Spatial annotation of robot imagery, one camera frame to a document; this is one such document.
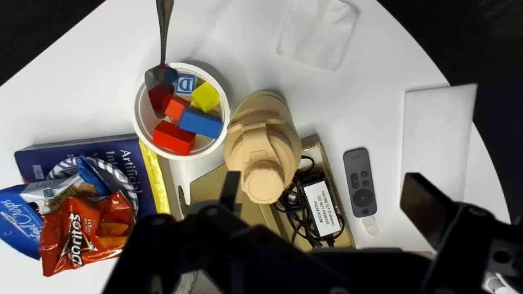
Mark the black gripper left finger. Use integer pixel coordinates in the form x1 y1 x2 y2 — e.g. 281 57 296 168
219 170 242 214

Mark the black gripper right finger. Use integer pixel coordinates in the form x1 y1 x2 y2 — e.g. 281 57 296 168
399 171 466 253

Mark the metal spoon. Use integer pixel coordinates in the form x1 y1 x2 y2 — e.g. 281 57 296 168
144 0 178 91

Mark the white bowl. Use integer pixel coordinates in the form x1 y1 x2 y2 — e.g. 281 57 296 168
131 60 232 161

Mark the open cardboard box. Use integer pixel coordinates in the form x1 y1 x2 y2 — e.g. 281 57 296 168
186 132 356 251

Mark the beige water bottle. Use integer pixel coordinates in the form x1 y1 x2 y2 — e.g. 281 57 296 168
222 88 304 206

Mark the blue brick block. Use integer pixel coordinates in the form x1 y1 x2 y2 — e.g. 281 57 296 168
178 108 225 140

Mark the grey remote control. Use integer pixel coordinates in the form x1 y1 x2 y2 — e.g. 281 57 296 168
341 145 379 219

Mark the red brick block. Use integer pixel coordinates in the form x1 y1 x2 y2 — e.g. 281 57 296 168
152 119 198 157

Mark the white cloth towel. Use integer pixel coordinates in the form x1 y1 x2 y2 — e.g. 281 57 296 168
400 81 479 189

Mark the black adapter with white label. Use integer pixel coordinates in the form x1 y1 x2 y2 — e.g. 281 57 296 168
302 179 343 238

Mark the yellow cube block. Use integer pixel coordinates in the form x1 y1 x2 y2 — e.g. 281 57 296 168
189 80 222 114

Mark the orange cube block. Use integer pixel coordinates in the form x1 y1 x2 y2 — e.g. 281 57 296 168
163 96 189 122

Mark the blue white letter block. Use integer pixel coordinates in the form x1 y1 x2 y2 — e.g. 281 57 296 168
171 73 199 98

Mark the blue yellow textbook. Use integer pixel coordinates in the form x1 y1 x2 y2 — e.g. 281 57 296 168
13 134 173 219

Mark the red translucent block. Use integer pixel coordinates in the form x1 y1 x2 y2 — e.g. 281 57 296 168
147 81 176 119

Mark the red Doritos bag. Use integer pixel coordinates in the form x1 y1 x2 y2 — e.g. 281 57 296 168
39 192 137 277

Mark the white folded napkin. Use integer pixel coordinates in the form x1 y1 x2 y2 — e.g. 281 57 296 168
274 0 361 72

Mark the blue chip bag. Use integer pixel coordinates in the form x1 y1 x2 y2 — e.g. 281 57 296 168
0 153 119 259

